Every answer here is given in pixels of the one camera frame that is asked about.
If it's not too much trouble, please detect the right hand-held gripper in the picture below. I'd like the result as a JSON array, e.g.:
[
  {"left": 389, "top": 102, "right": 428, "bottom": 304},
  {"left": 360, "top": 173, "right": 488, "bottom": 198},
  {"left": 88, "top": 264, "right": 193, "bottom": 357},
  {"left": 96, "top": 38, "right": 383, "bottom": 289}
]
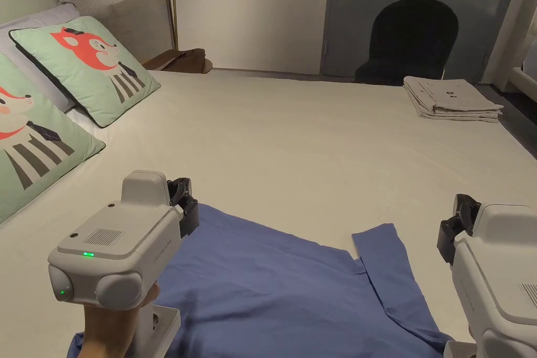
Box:
[{"left": 437, "top": 193, "right": 537, "bottom": 358}]

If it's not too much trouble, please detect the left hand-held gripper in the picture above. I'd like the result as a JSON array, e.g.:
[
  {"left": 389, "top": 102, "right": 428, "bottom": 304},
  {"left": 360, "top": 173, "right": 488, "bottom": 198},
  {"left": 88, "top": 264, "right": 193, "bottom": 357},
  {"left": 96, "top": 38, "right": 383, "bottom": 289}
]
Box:
[{"left": 47, "top": 170, "right": 200, "bottom": 358}]

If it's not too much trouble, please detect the blue shirt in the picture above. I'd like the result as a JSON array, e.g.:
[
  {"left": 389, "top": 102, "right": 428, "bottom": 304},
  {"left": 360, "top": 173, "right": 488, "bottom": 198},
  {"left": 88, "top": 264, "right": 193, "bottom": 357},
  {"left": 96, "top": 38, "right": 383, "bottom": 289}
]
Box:
[{"left": 67, "top": 202, "right": 456, "bottom": 358}]

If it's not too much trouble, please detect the person's left hand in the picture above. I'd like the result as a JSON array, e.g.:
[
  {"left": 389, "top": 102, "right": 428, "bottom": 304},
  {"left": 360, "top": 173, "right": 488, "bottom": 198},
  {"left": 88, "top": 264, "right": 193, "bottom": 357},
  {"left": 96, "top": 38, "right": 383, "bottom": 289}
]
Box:
[{"left": 79, "top": 282, "right": 162, "bottom": 358}]

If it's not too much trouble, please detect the green fox print cushion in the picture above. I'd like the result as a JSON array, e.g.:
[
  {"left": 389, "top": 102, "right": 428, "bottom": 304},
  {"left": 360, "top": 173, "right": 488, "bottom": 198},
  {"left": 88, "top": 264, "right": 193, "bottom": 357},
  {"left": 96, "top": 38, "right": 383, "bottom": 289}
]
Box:
[
  {"left": 0, "top": 52, "right": 106, "bottom": 224},
  {"left": 9, "top": 16, "right": 162, "bottom": 128}
]

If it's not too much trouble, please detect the folded beige cloth stack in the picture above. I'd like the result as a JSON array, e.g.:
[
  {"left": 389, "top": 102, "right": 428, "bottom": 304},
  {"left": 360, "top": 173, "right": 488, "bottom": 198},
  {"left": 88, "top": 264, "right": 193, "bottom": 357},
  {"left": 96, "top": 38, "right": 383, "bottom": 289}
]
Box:
[{"left": 403, "top": 75, "right": 505, "bottom": 123}]

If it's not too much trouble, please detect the brown bedside table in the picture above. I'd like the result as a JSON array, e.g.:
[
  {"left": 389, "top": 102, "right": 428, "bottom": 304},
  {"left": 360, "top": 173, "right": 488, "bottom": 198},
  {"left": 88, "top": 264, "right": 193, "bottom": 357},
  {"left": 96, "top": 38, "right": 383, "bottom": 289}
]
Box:
[{"left": 142, "top": 48, "right": 213, "bottom": 74}]

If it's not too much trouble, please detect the bed with beige sheet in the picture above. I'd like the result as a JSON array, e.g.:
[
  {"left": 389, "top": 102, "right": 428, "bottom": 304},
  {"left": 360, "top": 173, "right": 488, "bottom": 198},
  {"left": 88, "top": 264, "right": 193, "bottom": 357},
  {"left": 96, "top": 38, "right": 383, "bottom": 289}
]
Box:
[{"left": 0, "top": 68, "right": 537, "bottom": 358}]

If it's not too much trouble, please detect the white pillow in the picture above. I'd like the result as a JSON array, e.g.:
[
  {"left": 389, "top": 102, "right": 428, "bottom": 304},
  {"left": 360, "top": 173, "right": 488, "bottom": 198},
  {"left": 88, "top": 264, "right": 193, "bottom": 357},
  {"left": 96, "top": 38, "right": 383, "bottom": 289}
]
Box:
[{"left": 0, "top": 3, "right": 81, "bottom": 115}]

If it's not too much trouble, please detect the brass floor lamp pole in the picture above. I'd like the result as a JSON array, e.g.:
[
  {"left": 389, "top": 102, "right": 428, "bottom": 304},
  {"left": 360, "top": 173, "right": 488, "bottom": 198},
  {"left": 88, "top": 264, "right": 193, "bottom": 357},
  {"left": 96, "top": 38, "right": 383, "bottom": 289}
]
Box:
[{"left": 161, "top": 0, "right": 180, "bottom": 53}]

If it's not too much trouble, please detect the black upholstered chair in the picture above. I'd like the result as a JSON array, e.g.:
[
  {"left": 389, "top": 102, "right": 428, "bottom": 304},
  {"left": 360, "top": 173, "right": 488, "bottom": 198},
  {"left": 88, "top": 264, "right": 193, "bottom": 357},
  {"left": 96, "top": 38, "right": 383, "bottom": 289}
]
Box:
[{"left": 354, "top": 0, "right": 459, "bottom": 86}]

